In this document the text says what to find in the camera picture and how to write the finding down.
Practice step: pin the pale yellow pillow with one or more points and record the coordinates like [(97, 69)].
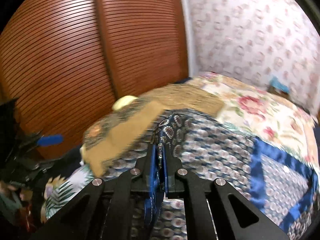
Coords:
[(123, 101)]

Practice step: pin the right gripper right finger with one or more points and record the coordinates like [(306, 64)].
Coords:
[(171, 165)]

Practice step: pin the palm leaf print sheet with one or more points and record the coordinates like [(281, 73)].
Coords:
[(59, 191)]

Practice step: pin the brown louvered wardrobe door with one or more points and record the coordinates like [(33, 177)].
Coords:
[(66, 62)]

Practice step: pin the cardboard box with blue cloth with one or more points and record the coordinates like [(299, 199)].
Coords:
[(277, 88)]

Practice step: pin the pink circle sheer curtain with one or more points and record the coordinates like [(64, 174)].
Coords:
[(256, 41)]

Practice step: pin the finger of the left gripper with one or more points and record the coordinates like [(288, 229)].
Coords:
[(50, 140)]

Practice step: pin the navy patterned satin garment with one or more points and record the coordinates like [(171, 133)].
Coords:
[(285, 190)]

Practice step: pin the floral bed blanket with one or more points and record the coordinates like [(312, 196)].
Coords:
[(272, 118)]

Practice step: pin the mustard gold patterned cloth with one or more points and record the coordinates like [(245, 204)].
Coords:
[(110, 137)]

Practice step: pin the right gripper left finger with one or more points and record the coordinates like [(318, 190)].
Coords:
[(148, 170)]

